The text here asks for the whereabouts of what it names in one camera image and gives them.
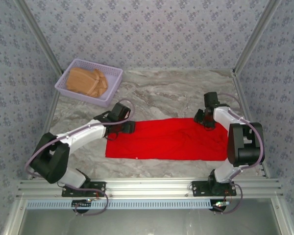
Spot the red t-shirt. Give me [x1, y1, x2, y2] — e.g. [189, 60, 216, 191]
[105, 117, 232, 162]

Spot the lavender plastic basket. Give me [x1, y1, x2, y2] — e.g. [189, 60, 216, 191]
[54, 58, 123, 108]

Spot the folded tan garment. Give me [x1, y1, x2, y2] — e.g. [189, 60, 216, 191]
[66, 68, 109, 98]

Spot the small black controller board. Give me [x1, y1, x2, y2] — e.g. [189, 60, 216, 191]
[72, 199, 93, 213]
[209, 199, 230, 212]

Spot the grey metal lower panel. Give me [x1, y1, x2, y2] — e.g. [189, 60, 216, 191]
[4, 198, 294, 235]

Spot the aluminium table side rail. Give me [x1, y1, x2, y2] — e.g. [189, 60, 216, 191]
[26, 70, 64, 181]
[232, 70, 270, 178]

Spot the aluminium mounting rail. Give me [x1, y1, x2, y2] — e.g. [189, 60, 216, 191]
[16, 178, 284, 198]

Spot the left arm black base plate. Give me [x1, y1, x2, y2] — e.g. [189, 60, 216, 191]
[61, 181, 106, 198]

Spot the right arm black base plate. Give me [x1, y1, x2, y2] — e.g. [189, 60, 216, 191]
[191, 180, 237, 197]

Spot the short purple base cable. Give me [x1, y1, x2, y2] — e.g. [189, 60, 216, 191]
[213, 182, 242, 215]
[73, 188, 110, 216]

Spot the blue-grey slotted cable duct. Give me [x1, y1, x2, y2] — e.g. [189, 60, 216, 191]
[26, 199, 218, 210]

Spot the aluminium frame post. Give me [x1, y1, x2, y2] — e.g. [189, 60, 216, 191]
[232, 0, 283, 78]
[13, 0, 66, 78]

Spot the long purple left arm cable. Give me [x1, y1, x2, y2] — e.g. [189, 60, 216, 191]
[24, 99, 135, 178]

